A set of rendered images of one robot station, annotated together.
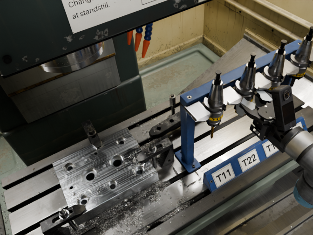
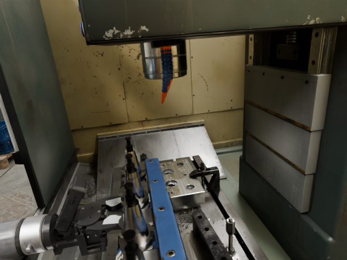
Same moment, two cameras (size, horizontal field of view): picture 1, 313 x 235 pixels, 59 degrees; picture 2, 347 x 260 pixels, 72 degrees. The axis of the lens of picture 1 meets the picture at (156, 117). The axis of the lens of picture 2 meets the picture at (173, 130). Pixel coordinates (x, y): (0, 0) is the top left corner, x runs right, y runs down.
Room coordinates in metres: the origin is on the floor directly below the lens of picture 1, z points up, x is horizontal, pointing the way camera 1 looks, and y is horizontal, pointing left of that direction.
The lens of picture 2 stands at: (0.79, -0.67, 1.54)
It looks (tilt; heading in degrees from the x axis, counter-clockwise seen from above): 20 degrees down; 106
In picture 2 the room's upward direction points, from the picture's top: 5 degrees counter-clockwise
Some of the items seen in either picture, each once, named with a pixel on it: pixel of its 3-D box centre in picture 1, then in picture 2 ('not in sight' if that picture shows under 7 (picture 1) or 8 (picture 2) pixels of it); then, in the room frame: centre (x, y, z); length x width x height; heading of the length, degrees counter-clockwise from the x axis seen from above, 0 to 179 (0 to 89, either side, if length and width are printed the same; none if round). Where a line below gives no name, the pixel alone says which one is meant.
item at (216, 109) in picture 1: (214, 104); (133, 177); (0.53, -0.17, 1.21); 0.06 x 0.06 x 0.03
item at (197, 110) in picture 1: (199, 112); (133, 167); (0.51, -0.12, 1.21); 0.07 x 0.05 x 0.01; 25
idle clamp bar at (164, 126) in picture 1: (178, 122); (210, 243); (0.72, -0.08, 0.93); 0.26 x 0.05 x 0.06; 120
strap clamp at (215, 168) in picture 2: (93, 137); (204, 177); (0.66, 0.24, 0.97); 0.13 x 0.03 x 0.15; 25
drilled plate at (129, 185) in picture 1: (105, 171); (170, 182); (0.51, 0.20, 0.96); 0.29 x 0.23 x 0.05; 115
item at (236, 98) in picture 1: (230, 96); (134, 189); (0.55, -0.22, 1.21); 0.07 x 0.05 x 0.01; 25
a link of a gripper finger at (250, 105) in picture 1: (241, 107); (126, 209); (0.54, -0.25, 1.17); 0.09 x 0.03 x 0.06; 38
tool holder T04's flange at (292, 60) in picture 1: (300, 60); not in sight; (0.67, -0.47, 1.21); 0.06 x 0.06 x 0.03
